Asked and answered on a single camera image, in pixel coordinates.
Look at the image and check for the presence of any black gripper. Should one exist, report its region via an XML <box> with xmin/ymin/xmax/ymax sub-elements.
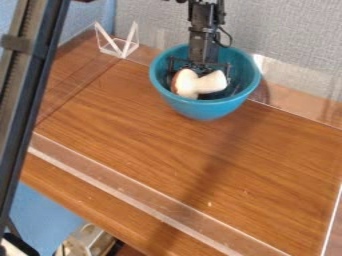
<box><xmin>167</xmin><ymin>56</ymin><xmax>231</xmax><ymax>84</ymax></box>

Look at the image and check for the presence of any brown white plush mushroom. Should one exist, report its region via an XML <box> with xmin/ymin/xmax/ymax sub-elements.
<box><xmin>171</xmin><ymin>68</ymin><xmax>228</xmax><ymax>99</ymax></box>

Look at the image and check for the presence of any dark robot arm link foreground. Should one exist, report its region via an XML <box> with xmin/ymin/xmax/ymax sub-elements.
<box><xmin>0</xmin><ymin>0</ymin><xmax>71</xmax><ymax>239</ymax></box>

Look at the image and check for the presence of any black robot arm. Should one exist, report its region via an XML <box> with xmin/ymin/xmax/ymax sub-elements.
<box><xmin>167</xmin><ymin>0</ymin><xmax>232</xmax><ymax>81</ymax></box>

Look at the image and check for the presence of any blue bowl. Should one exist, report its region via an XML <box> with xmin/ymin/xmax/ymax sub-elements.
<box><xmin>149</xmin><ymin>44</ymin><xmax>262</xmax><ymax>120</ymax></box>

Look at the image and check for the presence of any clear acrylic back barrier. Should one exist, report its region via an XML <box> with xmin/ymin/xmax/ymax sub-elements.
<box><xmin>128</xmin><ymin>47</ymin><xmax>342</xmax><ymax>129</ymax></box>

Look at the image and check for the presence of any clear acrylic barrier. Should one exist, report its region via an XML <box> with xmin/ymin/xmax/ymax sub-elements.
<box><xmin>28</xmin><ymin>133</ymin><xmax>290</xmax><ymax>256</ymax></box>
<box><xmin>128</xmin><ymin>47</ymin><xmax>342</xmax><ymax>129</ymax></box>

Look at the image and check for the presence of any clear acrylic front barrier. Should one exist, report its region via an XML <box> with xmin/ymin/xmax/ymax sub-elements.
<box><xmin>28</xmin><ymin>133</ymin><xmax>290</xmax><ymax>256</ymax></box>

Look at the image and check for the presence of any grey metal box under table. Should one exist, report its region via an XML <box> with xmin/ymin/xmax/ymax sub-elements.
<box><xmin>53</xmin><ymin>223</ymin><xmax>116</xmax><ymax>256</ymax></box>

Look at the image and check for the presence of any black cable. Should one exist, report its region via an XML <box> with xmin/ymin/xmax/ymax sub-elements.
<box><xmin>212</xmin><ymin>24</ymin><xmax>234</xmax><ymax>49</ymax></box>

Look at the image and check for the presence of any clear acrylic corner bracket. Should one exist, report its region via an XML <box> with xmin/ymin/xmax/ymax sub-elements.
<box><xmin>93</xmin><ymin>22</ymin><xmax>139</xmax><ymax>59</ymax></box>

